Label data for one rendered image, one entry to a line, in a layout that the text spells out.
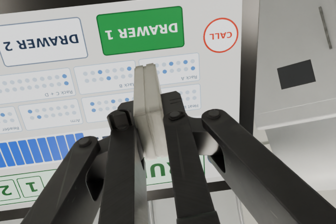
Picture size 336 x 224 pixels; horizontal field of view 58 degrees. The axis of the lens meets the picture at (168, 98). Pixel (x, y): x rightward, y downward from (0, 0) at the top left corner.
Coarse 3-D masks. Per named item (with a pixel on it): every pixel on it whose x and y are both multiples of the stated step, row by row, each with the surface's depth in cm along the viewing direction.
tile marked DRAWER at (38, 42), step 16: (0, 32) 32; (16, 32) 32; (32, 32) 32; (48, 32) 33; (64, 32) 33; (80, 32) 33; (0, 48) 33; (16, 48) 33; (32, 48) 33; (48, 48) 33; (64, 48) 34; (80, 48) 34; (16, 64) 34; (32, 64) 34
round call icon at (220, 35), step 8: (224, 16) 34; (232, 16) 34; (208, 24) 34; (216, 24) 34; (224, 24) 34; (232, 24) 34; (208, 32) 34; (216, 32) 34; (224, 32) 35; (232, 32) 35; (208, 40) 35; (216, 40) 35; (224, 40) 35; (232, 40) 35; (208, 48) 35; (216, 48) 35; (224, 48) 35; (232, 48) 36
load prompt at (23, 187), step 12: (156, 168) 43; (168, 168) 43; (204, 168) 43; (0, 180) 41; (12, 180) 41; (24, 180) 41; (36, 180) 41; (48, 180) 42; (156, 180) 44; (168, 180) 44; (0, 192) 42; (12, 192) 42; (24, 192) 42; (36, 192) 42; (0, 204) 43
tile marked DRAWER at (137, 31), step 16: (96, 16) 32; (112, 16) 33; (128, 16) 33; (144, 16) 33; (160, 16) 33; (176, 16) 33; (112, 32) 33; (128, 32) 34; (144, 32) 34; (160, 32) 34; (176, 32) 34; (112, 48) 34; (128, 48) 34; (144, 48) 35; (160, 48) 35
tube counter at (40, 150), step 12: (72, 132) 39; (84, 132) 39; (96, 132) 39; (108, 132) 39; (0, 144) 38; (12, 144) 38; (24, 144) 39; (36, 144) 39; (48, 144) 39; (60, 144) 39; (72, 144) 39; (0, 156) 39; (12, 156) 39; (24, 156) 39; (36, 156) 40; (48, 156) 40; (60, 156) 40; (0, 168) 40
